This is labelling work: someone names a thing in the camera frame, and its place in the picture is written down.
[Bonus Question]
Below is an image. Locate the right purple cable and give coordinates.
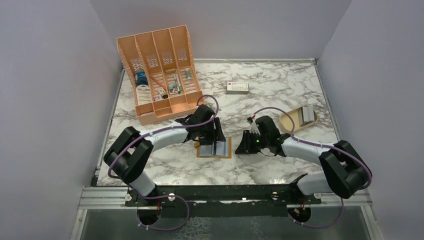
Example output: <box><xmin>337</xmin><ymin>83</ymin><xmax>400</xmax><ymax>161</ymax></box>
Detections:
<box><xmin>247</xmin><ymin>106</ymin><xmax>373</xmax><ymax>190</ymax></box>

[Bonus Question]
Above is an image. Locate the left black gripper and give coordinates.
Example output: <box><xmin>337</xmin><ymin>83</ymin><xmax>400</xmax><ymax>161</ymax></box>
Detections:
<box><xmin>198</xmin><ymin>117</ymin><xmax>226</xmax><ymax>146</ymax></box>

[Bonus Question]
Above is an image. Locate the white small card box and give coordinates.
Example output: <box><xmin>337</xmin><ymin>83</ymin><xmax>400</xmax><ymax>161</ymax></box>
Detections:
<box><xmin>226</xmin><ymin>82</ymin><xmax>249</xmax><ymax>95</ymax></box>

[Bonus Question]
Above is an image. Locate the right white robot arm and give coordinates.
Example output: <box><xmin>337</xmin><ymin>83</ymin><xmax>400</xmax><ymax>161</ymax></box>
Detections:
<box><xmin>235</xmin><ymin>115</ymin><xmax>371</xmax><ymax>204</ymax></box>

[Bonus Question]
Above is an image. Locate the beige oval tray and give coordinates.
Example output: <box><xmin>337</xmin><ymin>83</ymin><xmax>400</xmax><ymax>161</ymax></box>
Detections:
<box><xmin>278</xmin><ymin>105</ymin><xmax>319</xmax><ymax>134</ymax></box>

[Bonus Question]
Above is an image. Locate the stack of grey cards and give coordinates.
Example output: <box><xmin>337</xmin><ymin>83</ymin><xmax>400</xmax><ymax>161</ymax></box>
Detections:
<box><xmin>298</xmin><ymin>105</ymin><xmax>316</xmax><ymax>127</ymax></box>

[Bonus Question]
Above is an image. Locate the green white marker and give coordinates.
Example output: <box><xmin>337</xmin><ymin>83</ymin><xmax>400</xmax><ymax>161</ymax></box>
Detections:
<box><xmin>185</xmin><ymin>67</ymin><xmax>192</xmax><ymax>81</ymax></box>

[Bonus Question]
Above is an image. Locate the metal binder clip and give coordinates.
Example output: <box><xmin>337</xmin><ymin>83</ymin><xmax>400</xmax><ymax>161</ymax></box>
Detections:
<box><xmin>168</xmin><ymin>80</ymin><xmax>178</xmax><ymax>94</ymax></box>

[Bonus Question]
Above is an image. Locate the white label sheet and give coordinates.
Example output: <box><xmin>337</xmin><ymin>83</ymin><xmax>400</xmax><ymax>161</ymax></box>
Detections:
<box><xmin>135</xmin><ymin>84</ymin><xmax>152</xmax><ymax>106</ymax></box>

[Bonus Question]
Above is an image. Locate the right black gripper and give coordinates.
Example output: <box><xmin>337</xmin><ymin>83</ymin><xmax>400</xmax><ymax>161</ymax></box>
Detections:
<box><xmin>235</xmin><ymin>129</ymin><xmax>269</xmax><ymax>154</ymax></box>

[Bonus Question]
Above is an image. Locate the aluminium frame rail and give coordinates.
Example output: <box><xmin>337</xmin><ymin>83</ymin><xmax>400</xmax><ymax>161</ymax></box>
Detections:
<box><xmin>78</xmin><ymin>186</ymin><xmax>374</xmax><ymax>210</ymax></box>

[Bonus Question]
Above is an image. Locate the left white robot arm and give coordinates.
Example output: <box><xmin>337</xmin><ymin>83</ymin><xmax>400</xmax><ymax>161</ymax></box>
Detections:
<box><xmin>103</xmin><ymin>104</ymin><xmax>226</xmax><ymax>206</ymax></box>

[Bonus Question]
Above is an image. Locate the red pencil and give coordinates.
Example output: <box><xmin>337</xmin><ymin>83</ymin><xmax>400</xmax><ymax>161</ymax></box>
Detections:
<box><xmin>151</xmin><ymin>76</ymin><xmax>168</xmax><ymax>91</ymax></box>

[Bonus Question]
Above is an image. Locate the grey credit card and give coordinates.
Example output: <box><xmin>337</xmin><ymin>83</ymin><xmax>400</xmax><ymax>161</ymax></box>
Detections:
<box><xmin>214</xmin><ymin>139</ymin><xmax>230</xmax><ymax>157</ymax></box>
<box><xmin>197</xmin><ymin>144</ymin><xmax>216</xmax><ymax>158</ymax></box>

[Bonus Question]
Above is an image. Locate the peach plastic desk organizer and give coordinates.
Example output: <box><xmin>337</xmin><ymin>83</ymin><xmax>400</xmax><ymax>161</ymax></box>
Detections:
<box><xmin>116</xmin><ymin>25</ymin><xmax>205</xmax><ymax>126</ymax></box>

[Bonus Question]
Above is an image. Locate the yellow leather card holder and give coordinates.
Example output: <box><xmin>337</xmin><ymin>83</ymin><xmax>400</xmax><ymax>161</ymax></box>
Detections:
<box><xmin>194</xmin><ymin>137</ymin><xmax>232</xmax><ymax>159</ymax></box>

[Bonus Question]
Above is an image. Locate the small brown eraser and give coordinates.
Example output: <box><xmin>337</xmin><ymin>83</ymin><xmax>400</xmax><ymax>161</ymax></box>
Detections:
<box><xmin>165</xmin><ymin>68</ymin><xmax>176</xmax><ymax>74</ymax></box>

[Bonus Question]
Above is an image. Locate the black mounting base bar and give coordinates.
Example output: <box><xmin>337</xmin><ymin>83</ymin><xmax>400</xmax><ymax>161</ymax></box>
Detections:
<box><xmin>125</xmin><ymin>183</ymin><xmax>321</xmax><ymax>219</ymax></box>

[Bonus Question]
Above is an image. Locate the blue tape roll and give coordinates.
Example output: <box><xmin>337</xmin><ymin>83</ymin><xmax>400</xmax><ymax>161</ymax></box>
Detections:
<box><xmin>134</xmin><ymin>71</ymin><xmax>149</xmax><ymax>86</ymax></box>

